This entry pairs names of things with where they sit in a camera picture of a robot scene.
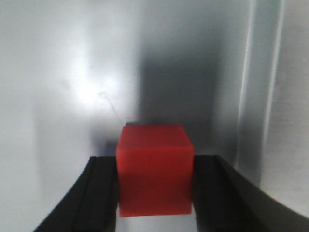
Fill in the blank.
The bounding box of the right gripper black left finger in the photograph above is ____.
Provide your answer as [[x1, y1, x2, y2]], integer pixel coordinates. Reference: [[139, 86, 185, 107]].
[[35, 156, 118, 232]]

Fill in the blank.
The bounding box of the red cube block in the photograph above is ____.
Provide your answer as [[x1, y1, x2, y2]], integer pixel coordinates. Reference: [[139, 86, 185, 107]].
[[116, 125, 194, 217]]

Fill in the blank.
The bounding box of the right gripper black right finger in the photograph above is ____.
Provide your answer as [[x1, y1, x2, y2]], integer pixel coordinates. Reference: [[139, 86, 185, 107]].
[[193, 155, 309, 232]]

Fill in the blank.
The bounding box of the grey metal tray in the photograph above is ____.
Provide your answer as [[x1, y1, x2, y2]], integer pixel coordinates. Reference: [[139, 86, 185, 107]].
[[0, 0, 309, 232]]

